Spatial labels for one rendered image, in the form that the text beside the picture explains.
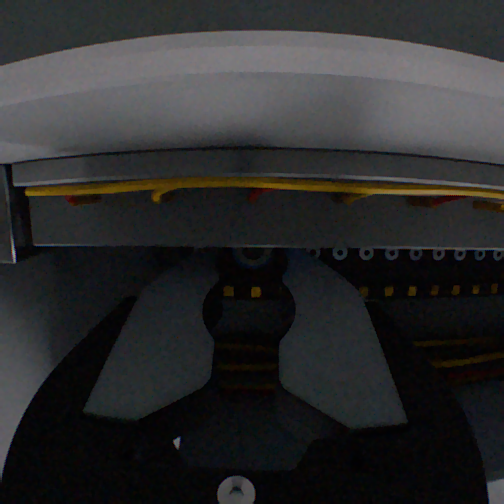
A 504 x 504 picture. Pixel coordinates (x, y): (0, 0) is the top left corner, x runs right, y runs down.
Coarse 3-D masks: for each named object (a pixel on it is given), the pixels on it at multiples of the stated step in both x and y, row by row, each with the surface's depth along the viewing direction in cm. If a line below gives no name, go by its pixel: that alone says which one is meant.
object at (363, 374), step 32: (288, 256) 10; (288, 288) 9; (320, 288) 9; (352, 288) 9; (288, 320) 9; (320, 320) 8; (352, 320) 8; (288, 352) 7; (320, 352) 7; (352, 352) 7; (288, 384) 6; (320, 384) 6; (352, 384) 6; (384, 384) 6; (288, 416) 6; (320, 416) 6; (352, 416) 5; (384, 416) 5
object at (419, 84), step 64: (0, 0) 2; (64, 0) 2; (128, 0) 2; (192, 0) 2; (256, 0) 2; (320, 0) 2; (384, 0) 2; (448, 0) 1; (0, 64) 2; (64, 64) 2; (128, 64) 2; (192, 64) 2; (256, 64) 2; (320, 64) 2; (384, 64) 2; (448, 64) 2; (0, 128) 3; (64, 128) 4; (128, 128) 4; (192, 128) 4; (256, 128) 4; (320, 128) 4; (384, 128) 4; (448, 128) 4; (0, 192) 7; (0, 256) 7; (64, 256) 12; (0, 320) 8
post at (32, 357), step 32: (128, 256) 20; (64, 288) 13; (96, 288) 16; (128, 288) 20; (32, 320) 10; (64, 320) 13; (96, 320) 15; (0, 352) 9; (32, 352) 10; (64, 352) 12; (0, 384) 8; (32, 384) 10; (0, 416) 8; (0, 448) 8; (0, 480) 8
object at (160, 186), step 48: (48, 192) 6; (96, 192) 6; (144, 192) 7; (192, 192) 7; (240, 192) 7; (288, 192) 7; (336, 192) 7; (384, 192) 6; (432, 192) 5; (480, 192) 5; (48, 240) 8; (96, 240) 8; (144, 240) 8; (192, 240) 8; (240, 240) 8; (288, 240) 8; (336, 240) 8; (384, 240) 7; (432, 240) 7; (480, 240) 7
